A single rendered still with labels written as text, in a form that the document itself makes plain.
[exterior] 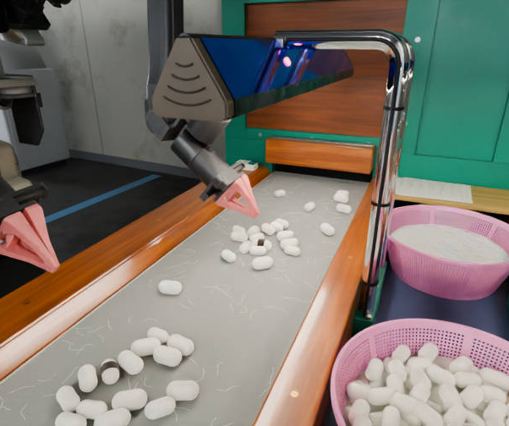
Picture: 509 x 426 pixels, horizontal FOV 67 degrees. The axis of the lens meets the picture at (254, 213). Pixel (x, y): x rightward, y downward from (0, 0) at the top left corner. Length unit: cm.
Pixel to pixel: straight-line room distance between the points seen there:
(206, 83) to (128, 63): 351
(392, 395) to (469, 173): 74
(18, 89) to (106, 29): 305
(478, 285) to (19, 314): 73
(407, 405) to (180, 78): 41
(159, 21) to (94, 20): 336
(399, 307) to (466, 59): 62
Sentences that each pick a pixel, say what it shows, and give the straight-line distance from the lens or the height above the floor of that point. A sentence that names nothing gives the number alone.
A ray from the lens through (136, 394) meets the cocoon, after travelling 47.
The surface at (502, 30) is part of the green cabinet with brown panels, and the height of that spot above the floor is 114.
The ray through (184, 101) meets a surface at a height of 106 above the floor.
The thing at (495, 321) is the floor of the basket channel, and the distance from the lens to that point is 79.
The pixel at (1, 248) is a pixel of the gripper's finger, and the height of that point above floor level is 88.
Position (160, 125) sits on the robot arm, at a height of 97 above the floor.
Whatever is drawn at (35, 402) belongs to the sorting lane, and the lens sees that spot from 53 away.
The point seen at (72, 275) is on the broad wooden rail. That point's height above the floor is 76.
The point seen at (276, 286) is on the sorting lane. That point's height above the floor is 74.
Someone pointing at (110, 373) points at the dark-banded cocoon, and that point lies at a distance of 51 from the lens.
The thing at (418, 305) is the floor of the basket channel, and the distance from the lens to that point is 77.
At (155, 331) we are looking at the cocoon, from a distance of 55.
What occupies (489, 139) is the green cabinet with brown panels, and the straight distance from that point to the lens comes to 113.
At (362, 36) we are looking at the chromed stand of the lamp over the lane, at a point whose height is 111.
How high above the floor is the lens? 110
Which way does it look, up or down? 23 degrees down
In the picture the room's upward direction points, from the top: straight up
